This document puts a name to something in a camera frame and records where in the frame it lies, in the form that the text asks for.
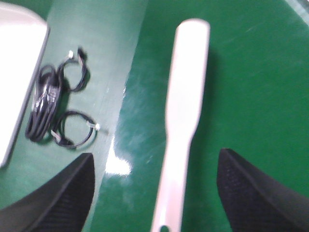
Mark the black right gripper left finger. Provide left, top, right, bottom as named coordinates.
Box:
left=0, top=153, right=94, bottom=232

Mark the small black wire loop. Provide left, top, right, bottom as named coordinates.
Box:
left=56, top=47, right=91, bottom=92
left=51, top=110, right=101, bottom=149

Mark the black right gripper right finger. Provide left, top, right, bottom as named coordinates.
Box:
left=217, top=148, right=309, bottom=232

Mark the cream hand brush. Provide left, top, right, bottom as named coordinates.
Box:
left=151, top=18, right=210, bottom=232

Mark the cream plastic dustpan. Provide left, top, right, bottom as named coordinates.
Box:
left=0, top=2, right=50, bottom=167

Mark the black cable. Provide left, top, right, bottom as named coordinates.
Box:
left=25, top=64, right=64, bottom=142

